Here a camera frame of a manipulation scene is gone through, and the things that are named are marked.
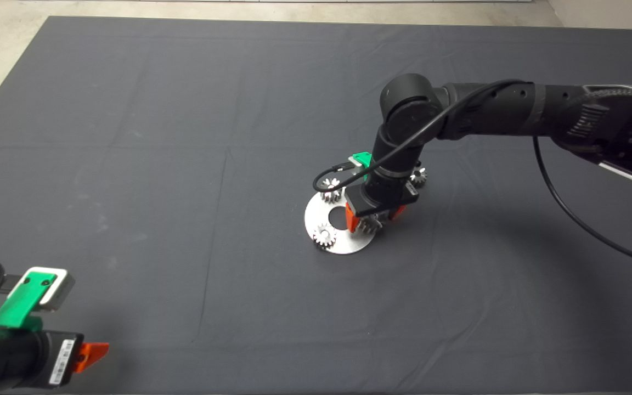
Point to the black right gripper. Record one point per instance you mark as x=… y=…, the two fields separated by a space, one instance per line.
x=382 y=195

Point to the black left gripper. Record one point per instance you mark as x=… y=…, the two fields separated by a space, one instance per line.
x=25 y=359

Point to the large steel gear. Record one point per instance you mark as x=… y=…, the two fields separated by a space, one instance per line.
x=371 y=224

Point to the small dark steel gear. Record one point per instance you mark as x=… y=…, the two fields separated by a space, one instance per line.
x=419 y=176

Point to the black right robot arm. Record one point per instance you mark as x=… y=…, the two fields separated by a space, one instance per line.
x=486 y=109

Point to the small shiny steel gear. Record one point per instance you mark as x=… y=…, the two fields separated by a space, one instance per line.
x=325 y=236
x=331 y=194

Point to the round steel plate with hole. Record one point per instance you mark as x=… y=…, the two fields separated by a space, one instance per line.
x=343 y=244

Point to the dark grey table cloth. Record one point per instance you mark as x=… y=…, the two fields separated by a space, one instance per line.
x=184 y=164

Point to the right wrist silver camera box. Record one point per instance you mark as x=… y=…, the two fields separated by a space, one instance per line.
x=354 y=162

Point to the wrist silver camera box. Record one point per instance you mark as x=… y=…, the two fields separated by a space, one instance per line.
x=60 y=291
x=354 y=162

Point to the right wrist green camera mount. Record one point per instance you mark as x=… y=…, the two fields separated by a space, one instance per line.
x=364 y=159

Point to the wrist green camera mount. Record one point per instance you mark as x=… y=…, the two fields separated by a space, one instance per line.
x=22 y=302
x=364 y=159

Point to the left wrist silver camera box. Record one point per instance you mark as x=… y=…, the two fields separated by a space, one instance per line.
x=60 y=291

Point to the left wrist green camera mount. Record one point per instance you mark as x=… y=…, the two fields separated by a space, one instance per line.
x=22 y=302

